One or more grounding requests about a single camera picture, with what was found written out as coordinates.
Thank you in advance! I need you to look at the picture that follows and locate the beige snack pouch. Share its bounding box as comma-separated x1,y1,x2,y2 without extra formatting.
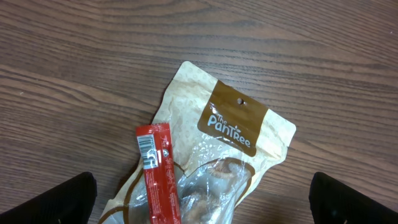
100,61,296,223

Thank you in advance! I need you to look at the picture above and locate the red stick sachet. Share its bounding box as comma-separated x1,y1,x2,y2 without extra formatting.
136,123,182,224

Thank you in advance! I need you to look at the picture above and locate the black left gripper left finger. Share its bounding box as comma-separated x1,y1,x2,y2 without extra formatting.
1,172,97,224

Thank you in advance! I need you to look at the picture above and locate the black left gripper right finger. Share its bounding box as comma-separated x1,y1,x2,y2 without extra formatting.
308,172,397,224

